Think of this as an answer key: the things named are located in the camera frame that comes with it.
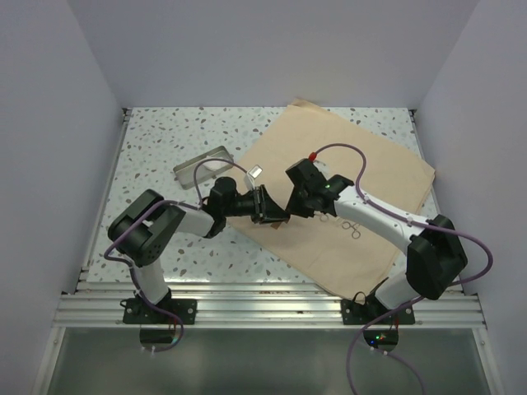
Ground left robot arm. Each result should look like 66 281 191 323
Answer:
107 177 290 323

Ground steel forceps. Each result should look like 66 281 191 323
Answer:
341 221 361 239

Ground white gauze pad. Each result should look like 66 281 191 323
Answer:
203 160 227 171

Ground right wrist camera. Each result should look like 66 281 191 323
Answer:
308 152 331 179

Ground beige cloth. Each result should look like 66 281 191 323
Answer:
226 97 436 300

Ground metal tray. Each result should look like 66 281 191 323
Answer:
173 146 233 190

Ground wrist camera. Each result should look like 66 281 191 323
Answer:
308 152 331 179
244 165 263 190

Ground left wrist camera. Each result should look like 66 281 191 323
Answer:
244 165 263 190

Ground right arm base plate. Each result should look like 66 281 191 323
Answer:
340 291 416 327

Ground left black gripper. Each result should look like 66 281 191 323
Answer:
223 184 289 224

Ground aluminium rail frame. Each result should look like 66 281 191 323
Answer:
30 107 506 395

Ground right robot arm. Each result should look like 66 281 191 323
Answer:
286 159 468 323

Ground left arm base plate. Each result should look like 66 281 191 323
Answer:
119 295 198 325

